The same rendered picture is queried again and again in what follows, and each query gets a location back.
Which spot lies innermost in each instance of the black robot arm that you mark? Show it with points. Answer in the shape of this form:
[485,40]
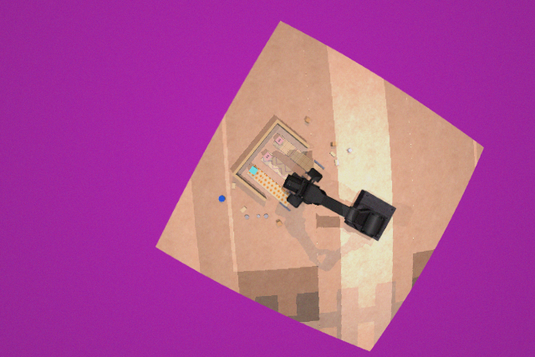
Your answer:
[373,222]

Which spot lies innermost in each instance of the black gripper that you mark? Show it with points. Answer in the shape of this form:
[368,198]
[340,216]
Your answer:
[316,177]

